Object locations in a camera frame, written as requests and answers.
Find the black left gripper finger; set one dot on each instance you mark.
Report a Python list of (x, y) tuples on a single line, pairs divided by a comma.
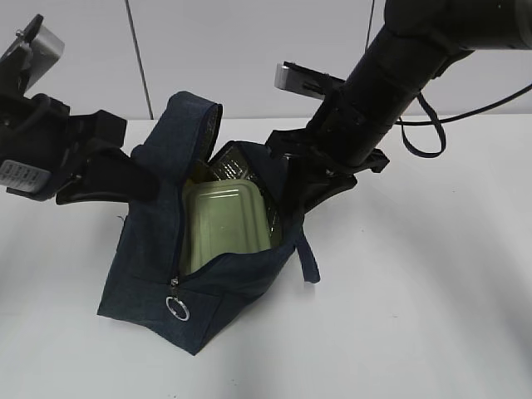
[(83, 190), (116, 170)]

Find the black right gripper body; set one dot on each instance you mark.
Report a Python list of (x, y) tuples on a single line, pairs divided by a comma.
[(342, 136)]

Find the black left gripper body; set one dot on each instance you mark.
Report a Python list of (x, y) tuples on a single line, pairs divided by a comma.
[(44, 148)]

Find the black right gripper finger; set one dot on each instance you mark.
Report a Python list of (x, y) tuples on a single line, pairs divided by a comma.
[(299, 186), (321, 184)]

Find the green lid glass container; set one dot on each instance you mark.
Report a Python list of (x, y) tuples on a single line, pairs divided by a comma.
[(222, 216)]

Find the yellow pear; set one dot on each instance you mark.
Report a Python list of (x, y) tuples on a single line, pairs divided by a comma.
[(201, 173)]

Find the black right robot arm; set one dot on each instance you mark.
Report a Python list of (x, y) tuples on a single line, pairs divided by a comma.
[(419, 40)]

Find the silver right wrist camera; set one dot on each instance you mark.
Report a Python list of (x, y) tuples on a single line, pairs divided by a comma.
[(304, 81)]

